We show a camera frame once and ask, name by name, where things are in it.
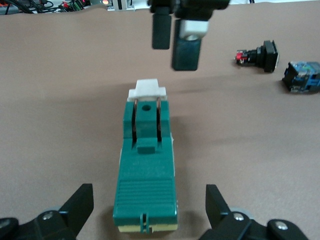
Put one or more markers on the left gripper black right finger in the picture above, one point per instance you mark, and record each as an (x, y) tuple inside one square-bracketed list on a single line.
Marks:
[(240, 225)]

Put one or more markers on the metal table edge bracket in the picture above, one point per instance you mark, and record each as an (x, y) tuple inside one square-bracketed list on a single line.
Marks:
[(122, 4)]

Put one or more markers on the green push button blue body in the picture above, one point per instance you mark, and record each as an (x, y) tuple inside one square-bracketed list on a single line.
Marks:
[(302, 77)]

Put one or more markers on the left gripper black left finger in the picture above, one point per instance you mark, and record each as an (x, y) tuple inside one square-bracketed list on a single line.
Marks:
[(50, 225)]

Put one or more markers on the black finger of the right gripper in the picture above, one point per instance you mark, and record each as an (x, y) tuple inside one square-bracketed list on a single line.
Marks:
[(162, 30), (186, 55)]

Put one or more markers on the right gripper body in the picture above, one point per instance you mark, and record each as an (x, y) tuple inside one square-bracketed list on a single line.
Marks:
[(195, 6)]

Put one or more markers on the brown paper table cover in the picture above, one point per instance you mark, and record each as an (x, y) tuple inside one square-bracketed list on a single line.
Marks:
[(50, 100)]

